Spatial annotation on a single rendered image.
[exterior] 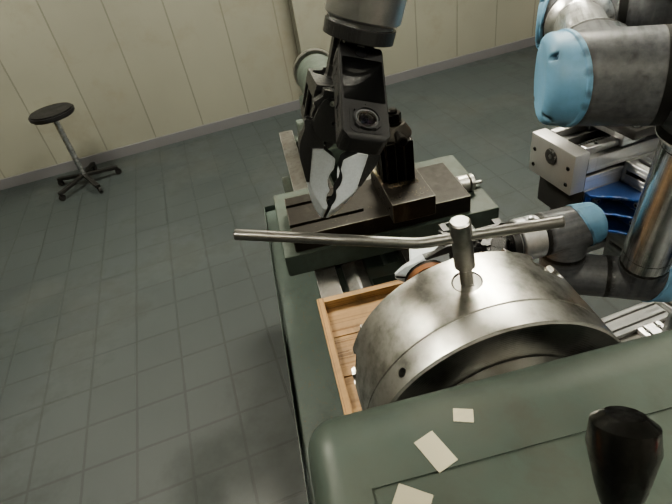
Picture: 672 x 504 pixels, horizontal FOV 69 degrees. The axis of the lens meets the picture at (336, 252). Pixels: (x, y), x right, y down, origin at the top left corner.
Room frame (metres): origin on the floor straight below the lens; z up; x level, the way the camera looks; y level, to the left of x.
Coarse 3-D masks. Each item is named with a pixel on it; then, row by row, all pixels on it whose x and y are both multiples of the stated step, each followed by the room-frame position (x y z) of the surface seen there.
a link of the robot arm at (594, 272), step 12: (540, 264) 0.65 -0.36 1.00; (552, 264) 0.63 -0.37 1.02; (564, 264) 0.61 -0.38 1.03; (576, 264) 0.61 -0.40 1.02; (588, 264) 0.62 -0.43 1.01; (600, 264) 0.61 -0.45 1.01; (564, 276) 0.61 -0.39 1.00; (576, 276) 0.61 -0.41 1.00; (588, 276) 0.60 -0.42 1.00; (600, 276) 0.60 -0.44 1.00; (576, 288) 0.60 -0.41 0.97; (588, 288) 0.60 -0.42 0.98; (600, 288) 0.59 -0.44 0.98
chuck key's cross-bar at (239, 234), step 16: (512, 224) 0.39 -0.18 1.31; (528, 224) 0.38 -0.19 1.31; (544, 224) 0.38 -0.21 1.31; (560, 224) 0.37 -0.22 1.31; (256, 240) 0.43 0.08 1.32; (272, 240) 0.43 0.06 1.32; (288, 240) 0.42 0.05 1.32; (304, 240) 0.42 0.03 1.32; (320, 240) 0.42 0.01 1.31; (336, 240) 0.42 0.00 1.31; (352, 240) 0.41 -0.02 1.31; (368, 240) 0.41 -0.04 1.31; (384, 240) 0.41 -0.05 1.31; (400, 240) 0.41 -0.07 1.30; (416, 240) 0.40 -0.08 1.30; (432, 240) 0.40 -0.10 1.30; (448, 240) 0.39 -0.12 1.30
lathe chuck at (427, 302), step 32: (480, 256) 0.44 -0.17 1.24; (512, 256) 0.44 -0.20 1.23; (416, 288) 0.42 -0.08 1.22; (448, 288) 0.40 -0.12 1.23; (480, 288) 0.38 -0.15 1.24; (512, 288) 0.38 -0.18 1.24; (544, 288) 0.38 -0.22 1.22; (384, 320) 0.40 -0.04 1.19; (416, 320) 0.37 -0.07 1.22; (448, 320) 0.35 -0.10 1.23; (384, 352) 0.37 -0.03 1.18
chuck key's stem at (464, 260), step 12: (456, 216) 0.41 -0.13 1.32; (456, 228) 0.39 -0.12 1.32; (468, 228) 0.39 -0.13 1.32; (456, 240) 0.39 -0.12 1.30; (468, 240) 0.39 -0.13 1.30; (456, 252) 0.39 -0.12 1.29; (468, 252) 0.39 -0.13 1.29; (456, 264) 0.39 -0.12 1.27; (468, 264) 0.39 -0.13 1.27; (468, 276) 0.39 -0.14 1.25
